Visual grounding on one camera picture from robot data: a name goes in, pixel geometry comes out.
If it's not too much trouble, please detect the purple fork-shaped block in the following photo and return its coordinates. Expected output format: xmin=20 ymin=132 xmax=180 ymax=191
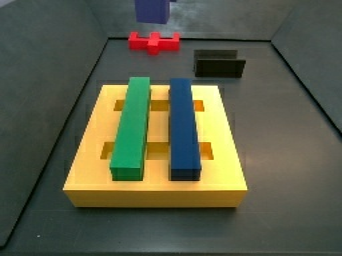
xmin=134 ymin=0 xmax=177 ymax=24

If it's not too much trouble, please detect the black angled bracket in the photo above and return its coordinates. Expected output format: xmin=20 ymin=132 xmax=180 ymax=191
xmin=193 ymin=50 xmax=245 ymax=78

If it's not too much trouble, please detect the red fork-shaped block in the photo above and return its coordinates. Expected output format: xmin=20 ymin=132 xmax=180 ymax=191
xmin=128 ymin=32 xmax=180 ymax=55

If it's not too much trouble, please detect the green long bar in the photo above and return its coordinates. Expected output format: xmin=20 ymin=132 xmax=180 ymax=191
xmin=109 ymin=77 xmax=150 ymax=181

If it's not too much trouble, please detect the yellow slotted board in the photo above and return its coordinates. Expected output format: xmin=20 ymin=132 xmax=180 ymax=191
xmin=62 ymin=85 xmax=247 ymax=208

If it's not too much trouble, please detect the blue long bar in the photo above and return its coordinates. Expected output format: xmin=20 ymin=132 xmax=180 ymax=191
xmin=169 ymin=78 xmax=201 ymax=181

